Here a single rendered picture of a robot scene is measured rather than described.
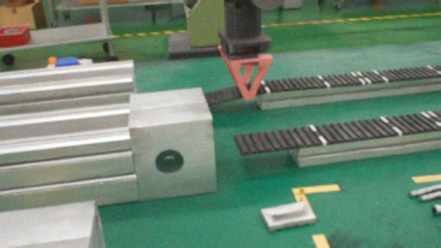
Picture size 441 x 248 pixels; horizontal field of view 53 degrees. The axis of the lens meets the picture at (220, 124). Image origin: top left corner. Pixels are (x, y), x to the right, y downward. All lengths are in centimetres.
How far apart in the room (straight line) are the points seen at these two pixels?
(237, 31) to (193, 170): 26
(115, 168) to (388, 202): 30
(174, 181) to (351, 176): 21
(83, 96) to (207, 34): 51
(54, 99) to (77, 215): 36
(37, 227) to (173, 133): 19
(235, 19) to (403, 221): 37
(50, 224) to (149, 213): 17
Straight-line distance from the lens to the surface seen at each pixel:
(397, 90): 82
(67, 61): 84
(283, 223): 47
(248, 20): 68
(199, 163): 50
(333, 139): 58
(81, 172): 51
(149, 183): 51
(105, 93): 68
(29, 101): 70
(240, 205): 50
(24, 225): 36
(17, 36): 368
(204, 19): 111
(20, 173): 52
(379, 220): 50
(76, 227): 34
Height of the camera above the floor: 107
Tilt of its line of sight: 25 degrees down
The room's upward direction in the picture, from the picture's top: 3 degrees counter-clockwise
